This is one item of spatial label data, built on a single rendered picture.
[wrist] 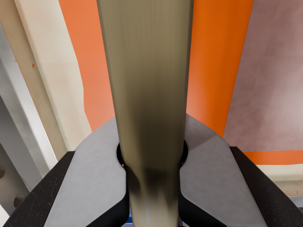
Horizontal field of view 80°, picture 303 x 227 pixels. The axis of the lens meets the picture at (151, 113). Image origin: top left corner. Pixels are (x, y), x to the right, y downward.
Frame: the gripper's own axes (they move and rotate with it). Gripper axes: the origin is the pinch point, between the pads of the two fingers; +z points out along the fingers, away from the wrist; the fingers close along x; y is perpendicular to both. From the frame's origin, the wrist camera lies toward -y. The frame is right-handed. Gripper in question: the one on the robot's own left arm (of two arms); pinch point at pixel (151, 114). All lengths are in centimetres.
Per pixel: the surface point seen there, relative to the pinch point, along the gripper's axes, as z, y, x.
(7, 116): 109, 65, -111
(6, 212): 5.1, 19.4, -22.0
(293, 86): 13.6, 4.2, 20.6
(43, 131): 10.1, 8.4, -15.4
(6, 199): 6.1, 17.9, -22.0
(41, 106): 11.2, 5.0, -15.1
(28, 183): 110, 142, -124
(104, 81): 13.6, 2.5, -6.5
